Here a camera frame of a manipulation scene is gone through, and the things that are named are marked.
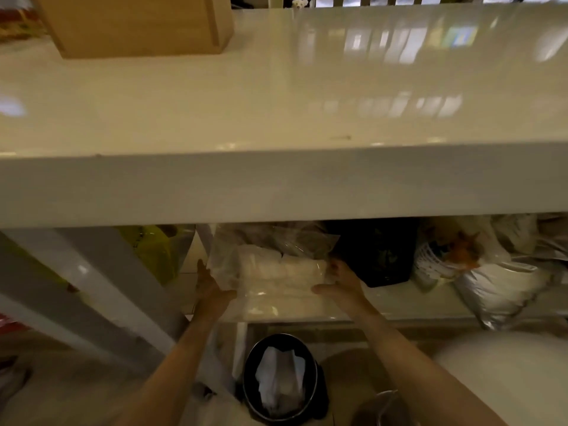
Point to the white crumpled paper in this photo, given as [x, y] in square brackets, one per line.
[279, 379]

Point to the person's left hand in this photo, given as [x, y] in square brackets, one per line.
[213, 291]

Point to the person's right thumb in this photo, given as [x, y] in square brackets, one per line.
[323, 289]

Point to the black plastic bag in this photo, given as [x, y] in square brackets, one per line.
[377, 250]

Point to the white bag with orange print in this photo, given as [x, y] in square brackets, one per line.
[448, 257]

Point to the brown cardboard box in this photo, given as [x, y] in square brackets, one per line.
[133, 24]

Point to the person's right hand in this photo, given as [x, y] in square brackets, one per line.
[342, 288]

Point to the person's left thumb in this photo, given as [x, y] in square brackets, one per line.
[227, 298]

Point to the yellow-green bag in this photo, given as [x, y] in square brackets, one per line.
[153, 250]

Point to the person's left forearm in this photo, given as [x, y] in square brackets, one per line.
[165, 377]

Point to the white table leg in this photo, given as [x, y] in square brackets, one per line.
[95, 283]

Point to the clear plastic bag of white items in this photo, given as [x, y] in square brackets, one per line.
[270, 275]

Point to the person's right forearm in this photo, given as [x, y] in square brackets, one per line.
[412, 372]

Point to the white lower shelf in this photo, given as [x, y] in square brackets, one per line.
[368, 308]

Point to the black round waste bin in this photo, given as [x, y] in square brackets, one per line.
[284, 379]

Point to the silver foil pouch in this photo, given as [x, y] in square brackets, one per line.
[503, 288]

